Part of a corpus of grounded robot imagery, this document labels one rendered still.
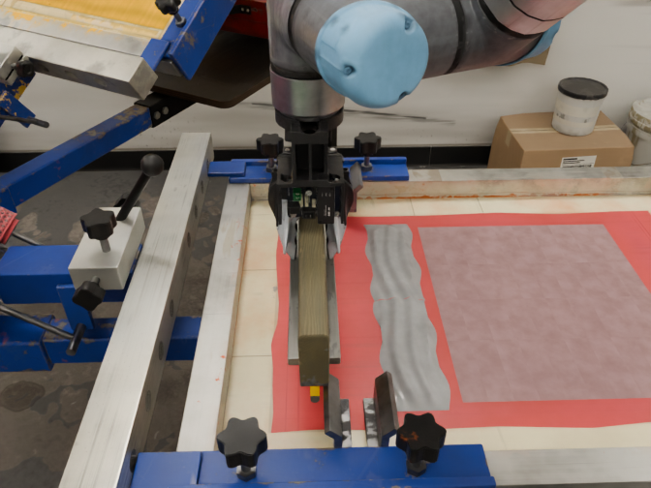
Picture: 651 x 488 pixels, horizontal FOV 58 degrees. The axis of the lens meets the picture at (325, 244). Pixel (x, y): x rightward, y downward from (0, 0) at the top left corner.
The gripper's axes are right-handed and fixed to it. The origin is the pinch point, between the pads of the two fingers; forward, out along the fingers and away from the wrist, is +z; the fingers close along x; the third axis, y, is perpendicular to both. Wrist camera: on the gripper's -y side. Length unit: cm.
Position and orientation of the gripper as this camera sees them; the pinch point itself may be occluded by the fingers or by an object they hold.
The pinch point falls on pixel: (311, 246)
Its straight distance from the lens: 74.8
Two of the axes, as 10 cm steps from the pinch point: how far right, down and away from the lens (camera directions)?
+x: 10.0, -0.2, 0.2
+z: 0.0, 7.9, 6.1
